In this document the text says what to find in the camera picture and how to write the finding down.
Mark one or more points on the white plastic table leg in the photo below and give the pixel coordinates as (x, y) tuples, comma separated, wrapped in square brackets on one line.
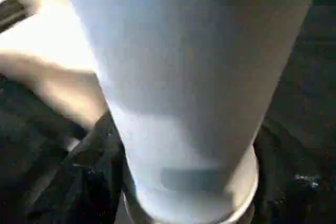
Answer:
[(194, 77)]

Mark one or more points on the black plastic mat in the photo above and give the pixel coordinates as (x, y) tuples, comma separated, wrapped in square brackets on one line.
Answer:
[(310, 77)]

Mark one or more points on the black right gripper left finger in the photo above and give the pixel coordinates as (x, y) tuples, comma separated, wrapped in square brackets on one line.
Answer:
[(100, 177)]

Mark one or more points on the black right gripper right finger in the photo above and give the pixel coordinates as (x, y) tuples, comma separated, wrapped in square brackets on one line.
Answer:
[(289, 182)]

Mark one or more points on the white plastic table top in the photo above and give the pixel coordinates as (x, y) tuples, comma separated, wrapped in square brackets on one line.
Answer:
[(47, 40)]

